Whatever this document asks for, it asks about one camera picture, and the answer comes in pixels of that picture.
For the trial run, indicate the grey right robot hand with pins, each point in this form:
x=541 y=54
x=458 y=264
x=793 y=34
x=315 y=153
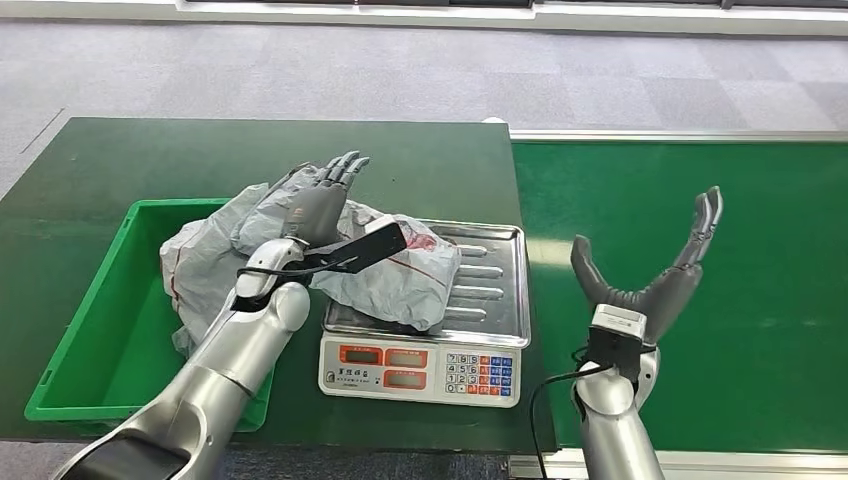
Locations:
x=662 y=298

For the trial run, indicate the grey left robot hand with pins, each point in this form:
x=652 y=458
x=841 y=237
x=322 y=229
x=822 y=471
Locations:
x=318 y=208

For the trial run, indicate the grey mailer package red marks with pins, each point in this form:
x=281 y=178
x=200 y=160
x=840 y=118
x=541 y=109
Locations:
x=397 y=285

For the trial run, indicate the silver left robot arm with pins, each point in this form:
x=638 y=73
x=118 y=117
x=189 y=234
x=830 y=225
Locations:
x=218 y=371

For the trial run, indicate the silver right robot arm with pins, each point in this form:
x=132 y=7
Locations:
x=616 y=424

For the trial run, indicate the plain grey mailer package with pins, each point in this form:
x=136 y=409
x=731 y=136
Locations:
x=202 y=265

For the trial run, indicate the steel scale weighing tray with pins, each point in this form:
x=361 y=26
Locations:
x=493 y=291

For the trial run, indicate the green plastic basket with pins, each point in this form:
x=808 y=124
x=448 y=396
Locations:
x=86 y=344

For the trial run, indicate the small white knob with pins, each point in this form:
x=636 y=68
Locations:
x=494 y=120

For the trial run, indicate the white window sill ledge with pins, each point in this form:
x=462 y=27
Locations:
x=397 y=14

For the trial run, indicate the white electronic scale body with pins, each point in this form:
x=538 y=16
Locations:
x=424 y=391

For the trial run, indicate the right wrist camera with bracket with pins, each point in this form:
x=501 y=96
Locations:
x=616 y=331

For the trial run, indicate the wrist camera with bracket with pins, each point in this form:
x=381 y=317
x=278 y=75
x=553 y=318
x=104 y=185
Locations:
x=616 y=331
x=364 y=250

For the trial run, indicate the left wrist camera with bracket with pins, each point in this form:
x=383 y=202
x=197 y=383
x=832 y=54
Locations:
x=364 y=250

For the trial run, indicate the aluminium conveyor side rail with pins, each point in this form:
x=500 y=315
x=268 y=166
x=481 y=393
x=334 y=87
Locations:
x=729 y=464
x=662 y=135

